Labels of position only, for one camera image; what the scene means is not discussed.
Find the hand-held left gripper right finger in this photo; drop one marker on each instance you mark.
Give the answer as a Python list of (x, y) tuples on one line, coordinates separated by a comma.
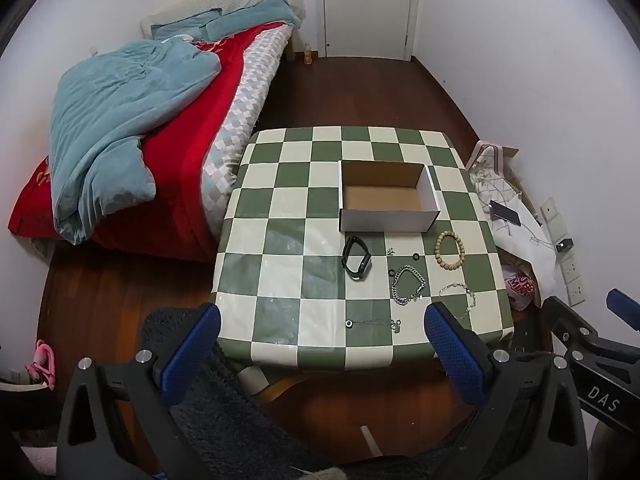
[(455, 355)]

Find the cardboard box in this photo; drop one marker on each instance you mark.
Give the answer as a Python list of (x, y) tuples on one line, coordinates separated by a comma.
[(380, 197)]

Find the dark grey shaggy rug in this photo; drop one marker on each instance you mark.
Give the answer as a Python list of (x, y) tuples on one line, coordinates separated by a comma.
[(240, 425)]

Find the orange drink bottle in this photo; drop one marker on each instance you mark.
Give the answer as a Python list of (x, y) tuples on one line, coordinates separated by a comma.
[(308, 55)]

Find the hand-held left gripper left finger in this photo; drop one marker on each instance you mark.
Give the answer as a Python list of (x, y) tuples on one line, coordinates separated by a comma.
[(192, 350)]

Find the white wall socket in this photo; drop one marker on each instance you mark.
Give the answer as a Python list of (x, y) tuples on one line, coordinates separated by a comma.
[(577, 293), (571, 267)]

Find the light blue folded blanket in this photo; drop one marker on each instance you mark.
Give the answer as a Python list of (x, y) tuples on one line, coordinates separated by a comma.
[(250, 15)]

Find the pink slippers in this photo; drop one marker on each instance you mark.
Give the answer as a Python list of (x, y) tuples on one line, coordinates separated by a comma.
[(42, 362)]

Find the white door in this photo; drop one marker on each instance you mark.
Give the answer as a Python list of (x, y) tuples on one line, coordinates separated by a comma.
[(367, 10)]

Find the grey wall plate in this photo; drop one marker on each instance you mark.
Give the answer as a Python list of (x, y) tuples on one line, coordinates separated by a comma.
[(554, 217)]

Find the bed with red sheet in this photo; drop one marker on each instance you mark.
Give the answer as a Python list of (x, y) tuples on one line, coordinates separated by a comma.
[(190, 135)]

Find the beige bed headboard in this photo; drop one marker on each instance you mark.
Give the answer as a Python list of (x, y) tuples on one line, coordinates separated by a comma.
[(160, 17)]

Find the black charger plug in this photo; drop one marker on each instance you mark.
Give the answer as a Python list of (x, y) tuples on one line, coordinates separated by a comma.
[(565, 246)]

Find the light blue duvet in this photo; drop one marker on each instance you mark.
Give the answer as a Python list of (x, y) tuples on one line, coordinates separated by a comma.
[(110, 125)]

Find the black smart band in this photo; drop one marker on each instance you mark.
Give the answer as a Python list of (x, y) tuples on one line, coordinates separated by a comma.
[(361, 269)]

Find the black smartphone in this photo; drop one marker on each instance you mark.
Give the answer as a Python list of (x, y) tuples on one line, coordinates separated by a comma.
[(505, 212)]

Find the patterned white tote bag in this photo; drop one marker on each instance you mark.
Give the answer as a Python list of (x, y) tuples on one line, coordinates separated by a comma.
[(492, 175)]

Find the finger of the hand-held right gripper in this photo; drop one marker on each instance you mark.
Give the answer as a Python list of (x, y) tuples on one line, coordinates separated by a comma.
[(567, 317), (622, 305)]

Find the grey white checkered quilt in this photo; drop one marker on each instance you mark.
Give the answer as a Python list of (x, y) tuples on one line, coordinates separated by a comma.
[(240, 110)]

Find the green white checkered tablecloth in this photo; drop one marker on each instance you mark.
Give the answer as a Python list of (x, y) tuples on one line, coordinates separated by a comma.
[(300, 260)]

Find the white paper strip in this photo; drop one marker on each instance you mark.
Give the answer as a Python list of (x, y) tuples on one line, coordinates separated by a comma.
[(370, 440)]

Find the red white plastic bag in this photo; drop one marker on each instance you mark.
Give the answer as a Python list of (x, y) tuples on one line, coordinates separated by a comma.
[(520, 287)]

